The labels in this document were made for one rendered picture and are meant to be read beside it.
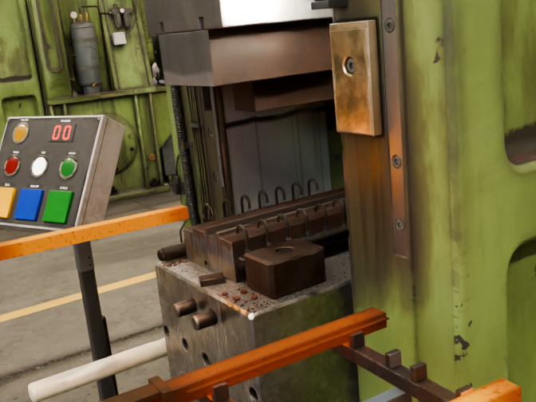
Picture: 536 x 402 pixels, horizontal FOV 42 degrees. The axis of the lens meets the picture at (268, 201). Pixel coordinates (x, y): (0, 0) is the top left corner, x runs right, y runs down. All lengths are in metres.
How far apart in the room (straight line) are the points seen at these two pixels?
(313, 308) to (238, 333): 0.13
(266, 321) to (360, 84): 0.41
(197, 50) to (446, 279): 0.57
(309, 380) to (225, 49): 0.59
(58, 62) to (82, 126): 4.40
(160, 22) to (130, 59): 4.95
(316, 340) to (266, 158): 0.71
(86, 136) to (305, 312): 0.73
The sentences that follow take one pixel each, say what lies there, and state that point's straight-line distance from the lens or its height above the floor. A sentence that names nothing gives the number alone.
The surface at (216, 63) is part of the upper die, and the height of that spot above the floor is 1.31.
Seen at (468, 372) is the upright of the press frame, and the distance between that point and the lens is 1.10.
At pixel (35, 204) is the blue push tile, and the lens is 1.71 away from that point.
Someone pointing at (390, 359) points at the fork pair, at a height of 0.94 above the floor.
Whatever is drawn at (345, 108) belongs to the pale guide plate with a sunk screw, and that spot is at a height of 1.23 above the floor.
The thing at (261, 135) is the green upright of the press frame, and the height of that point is 1.13.
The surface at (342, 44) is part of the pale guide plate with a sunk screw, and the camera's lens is 1.09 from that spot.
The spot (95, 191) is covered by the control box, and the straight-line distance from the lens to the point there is 1.63.
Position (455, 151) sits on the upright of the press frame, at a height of 1.17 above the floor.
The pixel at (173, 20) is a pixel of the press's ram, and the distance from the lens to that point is 1.30.
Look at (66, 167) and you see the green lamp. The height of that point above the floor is 1.09.
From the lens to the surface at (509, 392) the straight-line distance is 0.83.
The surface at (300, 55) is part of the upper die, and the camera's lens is 1.29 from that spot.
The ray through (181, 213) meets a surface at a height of 1.05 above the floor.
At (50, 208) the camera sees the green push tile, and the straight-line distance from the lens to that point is 1.66.
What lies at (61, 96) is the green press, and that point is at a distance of 6.07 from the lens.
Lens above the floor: 1.36
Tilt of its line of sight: 14 degrees down
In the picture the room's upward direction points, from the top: 6 degrees counter-clockwise
